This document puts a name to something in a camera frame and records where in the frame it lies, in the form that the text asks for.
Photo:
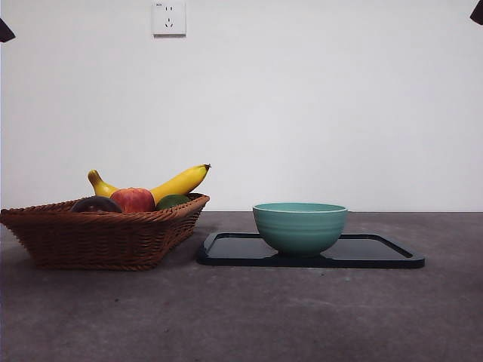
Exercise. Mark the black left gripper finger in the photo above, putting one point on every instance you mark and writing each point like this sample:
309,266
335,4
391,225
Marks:
5,32

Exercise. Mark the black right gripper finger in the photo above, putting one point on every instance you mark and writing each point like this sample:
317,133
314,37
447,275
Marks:
478,11

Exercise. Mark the dark red plum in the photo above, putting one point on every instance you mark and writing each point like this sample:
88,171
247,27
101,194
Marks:
96,205

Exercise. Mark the teal ribbed bowl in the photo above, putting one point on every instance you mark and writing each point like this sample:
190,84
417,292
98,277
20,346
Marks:
300,230

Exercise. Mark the red yellow peach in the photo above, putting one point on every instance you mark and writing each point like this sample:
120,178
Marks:
134,200

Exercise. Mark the brown wicker basket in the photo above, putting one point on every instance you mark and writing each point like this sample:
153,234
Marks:
94,241

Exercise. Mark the yellow banana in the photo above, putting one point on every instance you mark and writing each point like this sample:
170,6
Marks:
177,183

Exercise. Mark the green round fruit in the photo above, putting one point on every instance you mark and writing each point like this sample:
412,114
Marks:
171,200

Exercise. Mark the black rectangular tray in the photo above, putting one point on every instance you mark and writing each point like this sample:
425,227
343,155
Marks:
234,249

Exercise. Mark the white wall socket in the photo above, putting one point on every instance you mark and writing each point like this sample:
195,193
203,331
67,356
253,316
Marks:
169,22

